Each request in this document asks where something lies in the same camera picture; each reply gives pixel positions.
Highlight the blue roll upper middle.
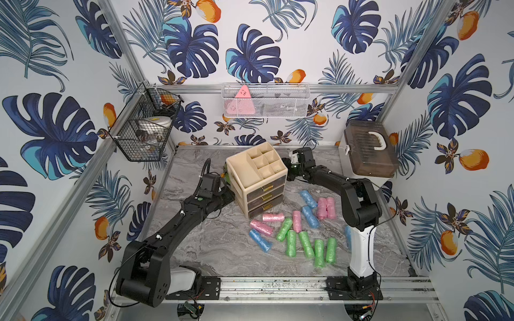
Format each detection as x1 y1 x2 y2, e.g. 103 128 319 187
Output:
299 190 318 209

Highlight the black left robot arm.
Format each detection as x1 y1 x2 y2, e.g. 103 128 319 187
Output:
115 173 235 307

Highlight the clear middle drawer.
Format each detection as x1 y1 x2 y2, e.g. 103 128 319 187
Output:
248 185 285 211

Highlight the blue roll centre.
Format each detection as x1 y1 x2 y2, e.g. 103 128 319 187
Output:
301 205 320 229

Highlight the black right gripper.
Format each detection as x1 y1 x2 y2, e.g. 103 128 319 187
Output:
270 157 304 180

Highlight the blue roll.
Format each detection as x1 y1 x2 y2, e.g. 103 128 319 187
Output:
249 229 272 253
345 226 352 251
299 190 318 209
301 205 320 229

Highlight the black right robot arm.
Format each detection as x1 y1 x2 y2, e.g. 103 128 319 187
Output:
282 147 384 301

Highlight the blue roll right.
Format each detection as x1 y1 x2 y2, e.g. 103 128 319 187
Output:
345 226 352 251

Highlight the white wire shelf basket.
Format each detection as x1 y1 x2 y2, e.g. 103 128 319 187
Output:
221 83 311 119

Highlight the white bowl in basket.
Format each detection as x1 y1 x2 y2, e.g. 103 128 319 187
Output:
137 116 172 134

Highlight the clear bottom drawer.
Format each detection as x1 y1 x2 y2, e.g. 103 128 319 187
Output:
248 195 284 219

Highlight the brown lidded storage box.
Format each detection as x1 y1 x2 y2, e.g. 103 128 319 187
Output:
344 120 399 179

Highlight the pink roll pair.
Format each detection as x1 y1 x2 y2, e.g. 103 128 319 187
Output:
317 197 328 220

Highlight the pink triangle sponge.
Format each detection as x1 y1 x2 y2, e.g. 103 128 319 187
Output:
226 85 256 116

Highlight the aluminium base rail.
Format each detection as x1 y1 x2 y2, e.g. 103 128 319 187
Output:
108 275 439 304

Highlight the black wire basket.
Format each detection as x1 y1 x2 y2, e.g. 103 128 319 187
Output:
108 83 183 163

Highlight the clear drawer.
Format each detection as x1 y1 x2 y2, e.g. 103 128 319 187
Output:
248 195 284 219
247 176 286 201
248 185 285 211

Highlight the clear top drawer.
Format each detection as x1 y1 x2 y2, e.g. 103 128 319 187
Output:
247 176 286 201

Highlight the blue roll front left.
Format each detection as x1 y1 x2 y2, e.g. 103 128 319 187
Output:
249 229 272 253

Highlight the beige drawer organizer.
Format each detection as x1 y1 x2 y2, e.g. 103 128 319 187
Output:
226 143 288 219

